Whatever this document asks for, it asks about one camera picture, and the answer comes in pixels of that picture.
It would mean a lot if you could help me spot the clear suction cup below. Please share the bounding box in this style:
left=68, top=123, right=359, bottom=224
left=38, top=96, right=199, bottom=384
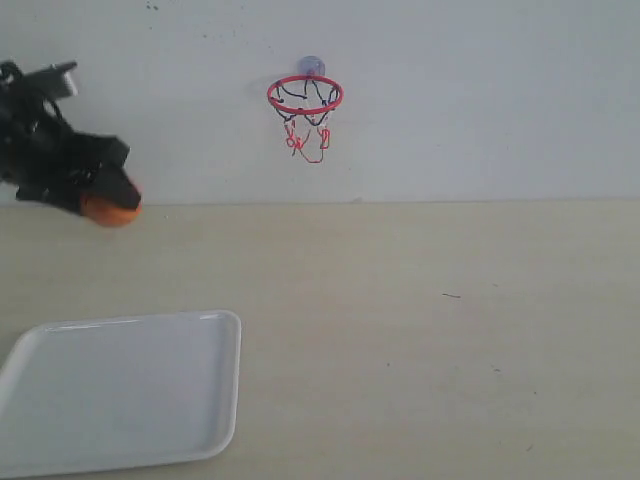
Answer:
left=297, top=55, right=326, bottom=76

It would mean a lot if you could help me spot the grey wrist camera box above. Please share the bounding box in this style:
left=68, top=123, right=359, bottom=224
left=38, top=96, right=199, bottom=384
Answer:
left=25, top=61, right=78, bottom=101

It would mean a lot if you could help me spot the red mini basketball hoop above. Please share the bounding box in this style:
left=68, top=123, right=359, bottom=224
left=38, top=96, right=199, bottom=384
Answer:
left=266, top=74, right=344, bottom=165

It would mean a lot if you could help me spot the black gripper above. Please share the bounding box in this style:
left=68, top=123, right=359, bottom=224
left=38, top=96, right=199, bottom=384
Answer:
left=1, top=79, right=142, bottom=216

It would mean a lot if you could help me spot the white plastic tray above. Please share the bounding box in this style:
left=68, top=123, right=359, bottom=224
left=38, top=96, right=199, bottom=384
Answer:
left=1, top=310, right=242, bottom=479

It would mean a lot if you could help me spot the small orange basketball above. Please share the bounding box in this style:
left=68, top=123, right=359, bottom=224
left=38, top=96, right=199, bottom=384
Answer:
left=80, top=192, right=142, bottom=228

